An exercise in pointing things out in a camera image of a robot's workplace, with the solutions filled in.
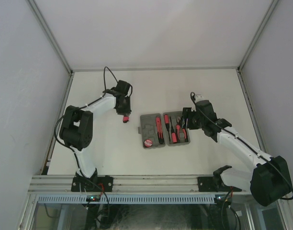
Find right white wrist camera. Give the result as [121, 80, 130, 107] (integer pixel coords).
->
[194, 94, 205, 102]

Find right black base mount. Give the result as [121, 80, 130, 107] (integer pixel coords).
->
[197, 176, 242, 192]

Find grey plastic tool case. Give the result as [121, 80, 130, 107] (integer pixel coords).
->
[138, 111, 191, 149]

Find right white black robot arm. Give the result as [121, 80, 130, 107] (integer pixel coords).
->
[182, 92, 293, 207]

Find long red black screwdriver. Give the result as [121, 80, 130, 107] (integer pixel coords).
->
[164, 114, 170, 137]

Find black tape roll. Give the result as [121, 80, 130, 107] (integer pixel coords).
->
[144, 139, 153, 148]

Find red black pliers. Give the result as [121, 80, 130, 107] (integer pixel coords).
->
[176, 116, 187, 141]

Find blue slotted cable duct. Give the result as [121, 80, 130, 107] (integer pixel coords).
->
[38, 194, 215, 205]

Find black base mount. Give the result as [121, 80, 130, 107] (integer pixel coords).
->
[197, 176, 242, 192]
[71, 175, 113, 192]

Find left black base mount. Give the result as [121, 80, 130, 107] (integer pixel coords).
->
[71, 175, 113, 192]

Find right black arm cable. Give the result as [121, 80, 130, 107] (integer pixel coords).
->
[189, 92, 293, 204]

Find aluminium front rail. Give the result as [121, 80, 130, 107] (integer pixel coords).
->
[28, 174, 289, 193]

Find red black utility knife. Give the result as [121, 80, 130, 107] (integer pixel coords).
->
[156, 116, 164, 144]

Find red hex key set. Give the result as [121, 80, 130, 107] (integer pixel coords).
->
[123, 115, 129, 123]

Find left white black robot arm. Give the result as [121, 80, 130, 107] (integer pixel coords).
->
[56, 80, 133, 192]

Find short red black screwdriver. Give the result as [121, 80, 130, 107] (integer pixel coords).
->
[169, 117, 177, 143]

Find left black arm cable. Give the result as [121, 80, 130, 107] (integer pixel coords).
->
[54, 66, 133, 173]

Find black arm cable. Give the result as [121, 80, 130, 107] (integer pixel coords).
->
[189, 92, 293, 204]
[54, 66, 133, 173]

